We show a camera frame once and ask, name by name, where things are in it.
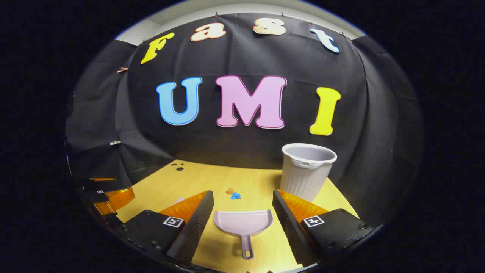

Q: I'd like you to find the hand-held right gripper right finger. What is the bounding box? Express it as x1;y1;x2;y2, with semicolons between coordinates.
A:
272;189;375;267

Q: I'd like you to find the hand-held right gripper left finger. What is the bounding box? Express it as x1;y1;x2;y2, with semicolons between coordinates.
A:
114;190;215;266

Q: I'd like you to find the pale pink dustpan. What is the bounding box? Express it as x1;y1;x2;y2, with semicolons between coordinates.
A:
213;210;273;260

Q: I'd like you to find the wooden desktop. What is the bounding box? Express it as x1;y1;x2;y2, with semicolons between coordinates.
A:
116;159;360;273

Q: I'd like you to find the black backdrop cloth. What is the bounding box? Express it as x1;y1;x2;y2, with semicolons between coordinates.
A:
64;13;424;228

